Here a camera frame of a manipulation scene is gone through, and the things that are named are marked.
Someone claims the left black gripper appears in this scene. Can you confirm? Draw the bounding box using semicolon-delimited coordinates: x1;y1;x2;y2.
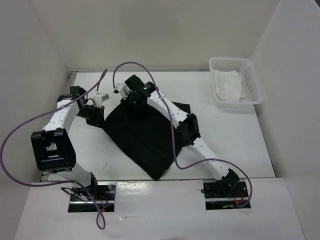
76;103;107;130

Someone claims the black pleated skirt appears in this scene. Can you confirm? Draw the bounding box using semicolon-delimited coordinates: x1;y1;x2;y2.
103;101;192;182

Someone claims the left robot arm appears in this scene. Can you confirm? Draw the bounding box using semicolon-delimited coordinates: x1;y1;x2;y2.
30;86;105;200

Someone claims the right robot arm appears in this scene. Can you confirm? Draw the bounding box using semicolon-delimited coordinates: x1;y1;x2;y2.
114;75;240;197

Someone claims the white cloth in basket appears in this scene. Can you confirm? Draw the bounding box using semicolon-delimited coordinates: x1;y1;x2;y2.
213;70;246;102

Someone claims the white plastic basket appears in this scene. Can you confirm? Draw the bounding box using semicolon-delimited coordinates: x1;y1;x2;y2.
209;57;263;108

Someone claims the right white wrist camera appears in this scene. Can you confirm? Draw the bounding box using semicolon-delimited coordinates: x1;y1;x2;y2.
113;83;131;99

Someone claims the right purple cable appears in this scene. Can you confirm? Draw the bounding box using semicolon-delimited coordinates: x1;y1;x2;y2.
112;60;253;209

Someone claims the purple cable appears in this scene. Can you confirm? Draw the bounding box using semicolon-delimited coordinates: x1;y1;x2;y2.
112;60;253;209
0;68;108;230

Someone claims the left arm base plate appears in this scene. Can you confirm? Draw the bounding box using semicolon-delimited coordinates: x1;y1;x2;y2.
60;181;116;213

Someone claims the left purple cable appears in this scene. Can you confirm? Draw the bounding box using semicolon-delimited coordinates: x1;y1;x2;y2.
0;68;108;230

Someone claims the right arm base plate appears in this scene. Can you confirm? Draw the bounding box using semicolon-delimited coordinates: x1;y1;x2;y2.
200;180;251;211

